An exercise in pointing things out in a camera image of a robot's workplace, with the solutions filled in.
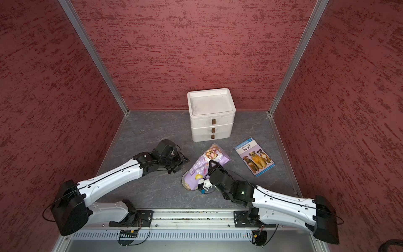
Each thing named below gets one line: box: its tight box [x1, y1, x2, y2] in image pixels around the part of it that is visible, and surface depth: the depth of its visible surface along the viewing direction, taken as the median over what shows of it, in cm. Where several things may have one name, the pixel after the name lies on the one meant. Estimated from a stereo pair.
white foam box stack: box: [187, 88, 237, 142], surface depth 94 cm
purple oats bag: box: [183, 143, 232, 191], surface depth 76 cm
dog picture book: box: [233, 137, 276, 177], surface depth 97 cm
